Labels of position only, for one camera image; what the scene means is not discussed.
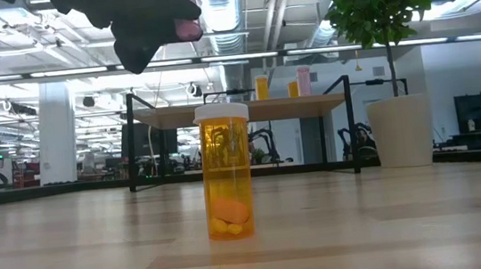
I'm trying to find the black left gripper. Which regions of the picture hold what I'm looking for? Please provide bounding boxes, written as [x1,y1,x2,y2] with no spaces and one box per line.
[41,0,208,83]

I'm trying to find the pink medicine bottle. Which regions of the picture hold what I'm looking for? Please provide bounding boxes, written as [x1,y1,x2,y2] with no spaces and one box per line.
[296,65,314,98]
[170,0,206,44]

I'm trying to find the small orange medicine bottle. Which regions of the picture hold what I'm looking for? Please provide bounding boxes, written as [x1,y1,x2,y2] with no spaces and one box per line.
[191,100,263,244]
[253,73,272,102]

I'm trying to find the large orange medicine bottle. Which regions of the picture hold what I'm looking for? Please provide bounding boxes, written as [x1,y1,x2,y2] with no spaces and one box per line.
[286,80,300,99]

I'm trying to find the long led light bar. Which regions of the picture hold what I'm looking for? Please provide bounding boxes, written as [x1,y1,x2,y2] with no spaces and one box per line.
[0,24,481,92]

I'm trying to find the green plant in white pot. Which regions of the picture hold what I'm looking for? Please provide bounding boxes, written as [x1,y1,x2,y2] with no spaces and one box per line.
[323,0,459,175]

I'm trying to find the black low cabinet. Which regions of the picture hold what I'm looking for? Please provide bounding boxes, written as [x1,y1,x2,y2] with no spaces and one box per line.
[432,130,481,156]

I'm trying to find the silver ventilation duct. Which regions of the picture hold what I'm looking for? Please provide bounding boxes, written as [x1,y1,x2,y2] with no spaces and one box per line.
[194,0,259,95]

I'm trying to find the wooden shelf black metal frame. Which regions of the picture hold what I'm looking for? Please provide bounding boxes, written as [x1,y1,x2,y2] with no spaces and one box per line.
[119,70,362,199]

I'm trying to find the black aluminium table frame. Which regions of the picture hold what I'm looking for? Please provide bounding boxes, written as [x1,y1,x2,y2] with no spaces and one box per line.
[0,138,481,218]

